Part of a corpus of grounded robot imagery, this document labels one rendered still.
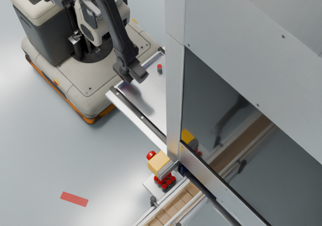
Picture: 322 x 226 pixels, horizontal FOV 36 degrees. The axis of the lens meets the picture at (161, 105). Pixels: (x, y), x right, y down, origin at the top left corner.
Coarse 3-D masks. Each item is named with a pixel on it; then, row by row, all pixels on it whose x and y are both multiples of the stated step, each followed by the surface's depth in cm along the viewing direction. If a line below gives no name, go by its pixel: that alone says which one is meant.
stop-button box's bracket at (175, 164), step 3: (177, 162) 183; (174, 165) 183; (177, 165) 186; (171, 168) 182; (174, 168) 186; (165, 171) 180; (168, 171) 182; (171, 171) 186; (162, 174) 179; (165, 174) 182; (168, 174) 185; (162, 177) 182
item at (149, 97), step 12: (156, 60) 217; (156, 72) 214; (120, 84) 209; (132, 84) 212; (144, 84) 212; (156, 84) 212; (132, 96) 209; (144, 96) 209; (156, 96) 209; (144, 108) 207; (156, 108) 207; (156, 120) 204
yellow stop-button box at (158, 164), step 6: (156, 156) 182; (162, 156) 182; (150, 162) 181; (156, 162) 181; (162, 162) 181; (168, 162) 181; (150, 168) 183; (156, 168) 180; (162, 168) 180; (168, 168) 180; (156, 174) 183
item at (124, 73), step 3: (117, 63) 202; (114, 66) 201; (117, 66) 201; (117, 69) 201; (120, 69) 197; (120, 72) 200; (123, 72) 197; (126, 72) 197; (123, 75) 200; (126, 75) 200; (129, 75) 201; (123, 78) 200; (126, 78) 200; (129, 78) 200; (132, 78) 200; (126, 81) 200; (129, 81) 200
